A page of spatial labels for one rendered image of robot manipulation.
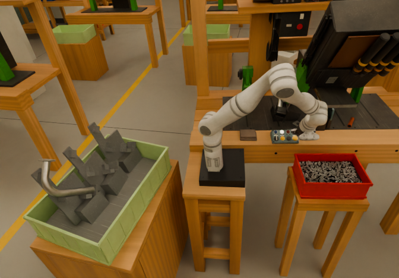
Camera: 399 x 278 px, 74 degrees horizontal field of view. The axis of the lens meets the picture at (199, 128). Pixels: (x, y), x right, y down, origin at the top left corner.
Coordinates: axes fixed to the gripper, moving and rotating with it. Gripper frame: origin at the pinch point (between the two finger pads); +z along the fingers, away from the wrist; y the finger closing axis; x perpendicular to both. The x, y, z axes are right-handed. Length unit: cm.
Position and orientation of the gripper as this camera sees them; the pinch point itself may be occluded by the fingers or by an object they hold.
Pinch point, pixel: (299, 133)
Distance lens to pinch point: 153.6
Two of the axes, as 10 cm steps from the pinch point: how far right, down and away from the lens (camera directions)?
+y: -10.0, 0.1, 1.0
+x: -0.2, 9.5, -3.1
